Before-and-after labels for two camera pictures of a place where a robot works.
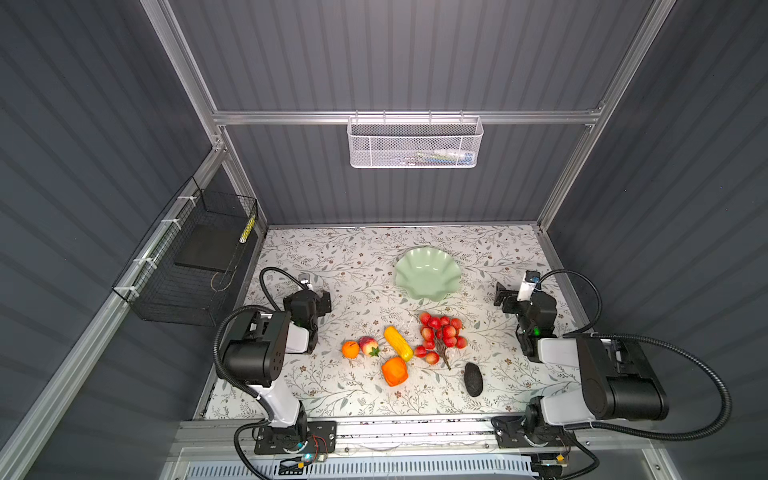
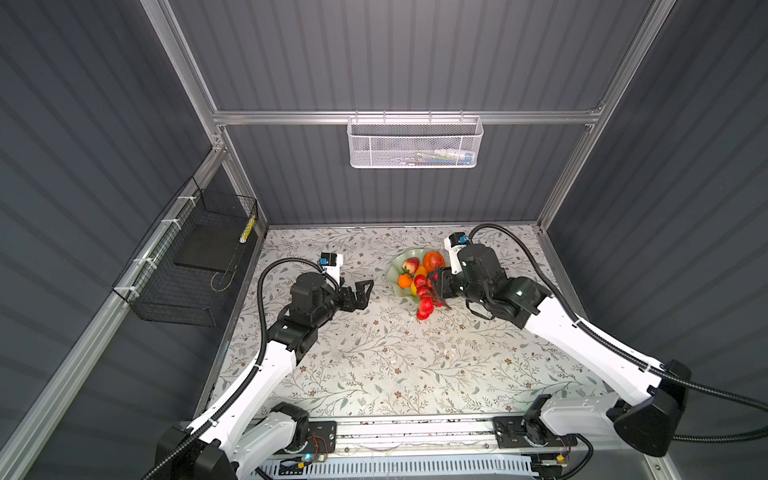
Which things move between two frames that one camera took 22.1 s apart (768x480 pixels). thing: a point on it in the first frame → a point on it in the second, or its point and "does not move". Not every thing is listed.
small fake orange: [351, 349] → [404, 280]
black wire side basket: [186, 272] does not move
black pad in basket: [211, 246] does not move
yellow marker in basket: [247, 230] does not move
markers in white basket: [446, 156] does not move
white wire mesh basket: [415, 142] does not move
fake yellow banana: [398, 343] → [421, 270]
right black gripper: [512, 299] → [440, 284]
